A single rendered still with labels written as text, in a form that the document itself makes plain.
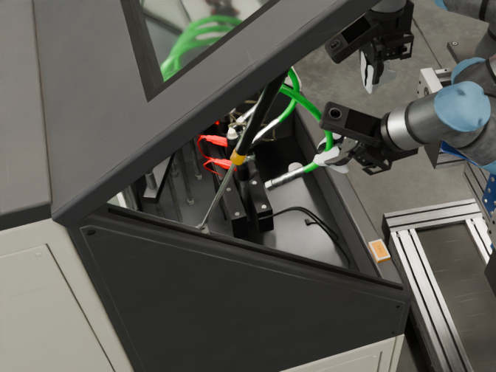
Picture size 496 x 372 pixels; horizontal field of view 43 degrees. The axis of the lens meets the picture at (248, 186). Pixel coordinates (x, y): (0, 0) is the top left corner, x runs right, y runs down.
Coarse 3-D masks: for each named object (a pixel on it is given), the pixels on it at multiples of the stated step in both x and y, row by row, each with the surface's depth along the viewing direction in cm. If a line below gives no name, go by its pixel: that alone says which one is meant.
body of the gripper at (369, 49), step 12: (408, 0) 119; (372, 12) 116; (396, 12) 115; (408, 12) 118; (384, 24) 119; (396, 24) 120; (408, 24) 120; (384, 36) 121; (396, 36) 121; (408, 36) 120; (372, 48) 121; (384, 48) 121; (396, 48) 123; (372, 60) 123; (384, 60) 124
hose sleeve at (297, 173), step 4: (300, 168) 126; (292, 172) 127; (296, 172) 126; (300, 172) 126; (304, 172) 126; (280, 176) 129; (284, 176) 128; (288, 176) 127; (292, 176) 127; (296, 176) 127; (272, 180) 130; (276, 180) 129; (280, 180) 128; (284, 180) 128; (288, 180) 128; (272, 184) 130; (276, 184) 129; (280, 184) 129
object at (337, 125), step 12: (324, 108) 109; (336, 108) 108; (348, 108) 109; (324, 120) 108; (336, 120) 108; (348, 120) 108; (360, 120) 108; (372, 120) 109; (336, 132) 109; (348, 132) 108; (360, 132) 107; (372, 132) 108; (372, 144) 109
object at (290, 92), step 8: (280, 88) 110; (288, 88) 110; (296, 96) 111; (304, 104) 112; (312, 104) 113; (312, 112) 113; (320, 112) 114; (328, 136) 117; (328, 144) 119; (304, 168) 125; (312, 168) 125
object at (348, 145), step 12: (384, 120) 106; (384, 132) 106; (348, 144) 113; (360, 144) 110; (384, 144) 110; (360, 156) 114; (372, 156) 111; (384, 156) 112; (396, 156) 112; (384, 168) 113
